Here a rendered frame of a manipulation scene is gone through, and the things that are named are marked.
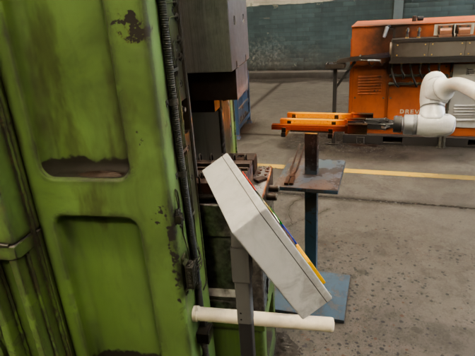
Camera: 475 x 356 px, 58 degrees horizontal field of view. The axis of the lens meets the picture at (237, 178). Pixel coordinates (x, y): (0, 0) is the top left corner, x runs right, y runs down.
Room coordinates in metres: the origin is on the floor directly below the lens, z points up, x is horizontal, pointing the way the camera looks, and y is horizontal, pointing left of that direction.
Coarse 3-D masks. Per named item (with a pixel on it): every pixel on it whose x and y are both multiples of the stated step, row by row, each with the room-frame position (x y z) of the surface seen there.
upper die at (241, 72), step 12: (216, 72) 1.35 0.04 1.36; (228, 72) 1.34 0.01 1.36; (240, 72) 1.41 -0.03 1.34; (192, 84) 1.36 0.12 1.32; (204, 84) 1.36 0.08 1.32; (216, 84) 1.35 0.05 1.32; (228, 84) 1.34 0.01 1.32; (240, 84) 1.39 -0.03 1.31; (192, 96) 1.37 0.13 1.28; (204, 96) 1.36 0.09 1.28; (216, 96) 1.35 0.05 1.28; (228, 96) 1.34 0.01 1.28
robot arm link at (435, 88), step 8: (432, 72) 1.88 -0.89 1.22; (440, 72) 1.87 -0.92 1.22; (424, 80) 1.88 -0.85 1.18; (432, 80) 1.84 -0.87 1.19; (440, 80) 1.81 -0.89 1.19; (448, 80) 1.76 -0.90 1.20; (456, 80) 1.72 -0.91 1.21; (464, 80) 1.68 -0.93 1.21; (424, 88) 1.85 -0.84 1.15; (432, 88) 1.80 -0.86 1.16; (440, 88) 1.78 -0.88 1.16; (448, 88) 1.75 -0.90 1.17; (456, 88) 1.70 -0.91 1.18; (464, 88) 1.64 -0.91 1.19; (472, 88) 1.60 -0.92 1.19; (424, 96) 1.83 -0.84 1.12; (432, 96) 1.80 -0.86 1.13; (440, 96) 1.78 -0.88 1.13; (448, 96) 1.78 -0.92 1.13; (472, 96) 1.59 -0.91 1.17; (424, 104) 1.81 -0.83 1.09; (440, 104) 1.78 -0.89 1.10
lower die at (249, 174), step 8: (200, 160) 1.56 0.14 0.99; (208, 160) 1.56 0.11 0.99; (240, 160) 1.53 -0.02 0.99; (248, 160) 1.53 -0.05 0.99; (200, 168) 1.47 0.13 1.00; (240, 168) 1.43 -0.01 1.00; (200, 176) 1.41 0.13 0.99; (248, 176) 1.44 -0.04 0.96; (208, 184) 1.36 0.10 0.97; (208, 192) 1.36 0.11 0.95
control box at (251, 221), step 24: (216, 168) 0.98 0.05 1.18; (216, 192) 0.86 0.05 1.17; (240, 192) 0.81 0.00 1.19; (240, 216) 0.72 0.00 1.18; (264, 216) 0.70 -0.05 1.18; (240, 240) 0.69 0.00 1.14; (264, 240) 0.70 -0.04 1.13; (288, 240) 0.71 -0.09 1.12; (264, 264) 0.70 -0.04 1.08; (288, 264) 0.71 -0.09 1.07; (288, 288) 0.71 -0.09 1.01; (312, 288) 0.72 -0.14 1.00; (312, 312) 0.72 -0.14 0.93
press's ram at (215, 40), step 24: (192, 0) 1.31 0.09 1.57; (216, 0) 1.29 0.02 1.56; (240, 0) 1.47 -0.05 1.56; (192, 24) 1.31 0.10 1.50; (216, 24) 1.29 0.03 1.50; (240, 24) 1.45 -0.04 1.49; (192, 48) 1.31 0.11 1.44; (216, 48) 1.29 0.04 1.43; (240, 48) 1.43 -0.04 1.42; (192, 72) 1.31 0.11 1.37
